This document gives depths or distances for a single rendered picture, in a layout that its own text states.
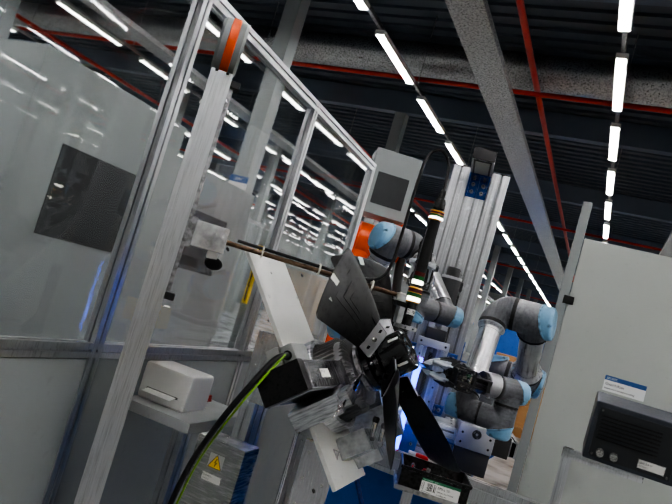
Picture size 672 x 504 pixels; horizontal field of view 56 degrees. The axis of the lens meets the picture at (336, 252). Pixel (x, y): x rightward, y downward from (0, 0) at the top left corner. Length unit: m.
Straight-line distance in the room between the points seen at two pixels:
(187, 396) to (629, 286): 2.50
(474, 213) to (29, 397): 1.91
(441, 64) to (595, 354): 7.86
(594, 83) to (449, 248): 7.77
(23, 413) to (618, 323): 2.87
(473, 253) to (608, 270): 1.07
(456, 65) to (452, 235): 8.10
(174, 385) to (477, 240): 1.49
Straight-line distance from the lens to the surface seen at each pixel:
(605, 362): 3.65
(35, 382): 1.74
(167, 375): 1.94
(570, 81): 10.46
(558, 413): 3.65
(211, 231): 1.74
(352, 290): 1.64
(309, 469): 1.81
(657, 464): 2.20
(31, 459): 1.85
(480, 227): 2.84
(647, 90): 10.38
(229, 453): 1.81
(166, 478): 2.08
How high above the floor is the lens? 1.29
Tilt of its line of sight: 4 degrees up
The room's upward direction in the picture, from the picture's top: 16 degrees clockwise
